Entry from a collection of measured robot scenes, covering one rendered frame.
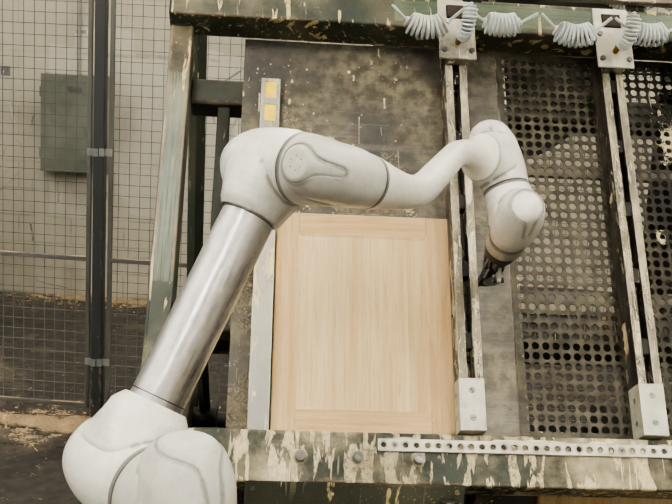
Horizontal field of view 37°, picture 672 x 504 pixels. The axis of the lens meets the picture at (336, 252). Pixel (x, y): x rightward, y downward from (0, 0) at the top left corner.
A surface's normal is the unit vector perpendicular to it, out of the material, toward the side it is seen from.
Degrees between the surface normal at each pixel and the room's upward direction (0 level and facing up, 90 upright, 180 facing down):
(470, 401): 57
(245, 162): 65
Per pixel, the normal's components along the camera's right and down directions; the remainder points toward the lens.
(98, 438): -0.57, -0.50
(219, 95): 0.08, -0.40
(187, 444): 0.14, -0.97
